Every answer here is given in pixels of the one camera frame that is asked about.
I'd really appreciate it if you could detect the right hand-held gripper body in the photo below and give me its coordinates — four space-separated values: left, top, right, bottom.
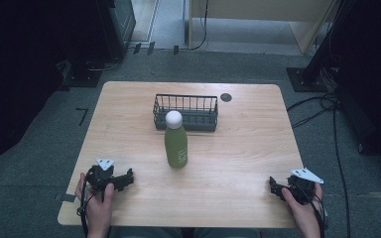
287 167 324 206

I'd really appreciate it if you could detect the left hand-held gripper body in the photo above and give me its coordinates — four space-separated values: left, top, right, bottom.
84 158 124 200

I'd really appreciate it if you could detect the green bottle with white cap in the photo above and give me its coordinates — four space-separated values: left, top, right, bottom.
164 110 190 170

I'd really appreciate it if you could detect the black wire basket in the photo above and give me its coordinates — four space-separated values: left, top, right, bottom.
152 93 219 133

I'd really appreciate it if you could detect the person's right hand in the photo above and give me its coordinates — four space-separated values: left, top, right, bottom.
281 182 323 233

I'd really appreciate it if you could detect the person's left hand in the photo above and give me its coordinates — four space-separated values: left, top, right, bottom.
74 172 116 232

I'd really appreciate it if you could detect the black floor stand base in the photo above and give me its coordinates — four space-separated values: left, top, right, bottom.
58 59 104 91

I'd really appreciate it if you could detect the black metal stand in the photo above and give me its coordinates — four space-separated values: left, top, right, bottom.
285 0 356 93

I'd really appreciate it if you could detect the dark cabinet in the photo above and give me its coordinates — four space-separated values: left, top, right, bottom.
93 0 137 62

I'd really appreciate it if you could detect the wooden partition panel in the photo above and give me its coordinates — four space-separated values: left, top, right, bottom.
188 0 340 56

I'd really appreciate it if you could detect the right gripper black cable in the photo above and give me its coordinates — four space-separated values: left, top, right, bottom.
294 182 329 238

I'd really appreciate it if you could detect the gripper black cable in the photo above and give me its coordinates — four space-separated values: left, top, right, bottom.
76 179 97 238
294 182 329 238

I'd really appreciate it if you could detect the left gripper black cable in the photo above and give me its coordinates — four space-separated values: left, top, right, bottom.
76 179 97 238

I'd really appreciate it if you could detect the black floor cable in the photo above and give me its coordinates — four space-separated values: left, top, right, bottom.
286 92 352 238

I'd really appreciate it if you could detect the black hanging cable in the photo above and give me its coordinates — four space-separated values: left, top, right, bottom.
188 0 210 53

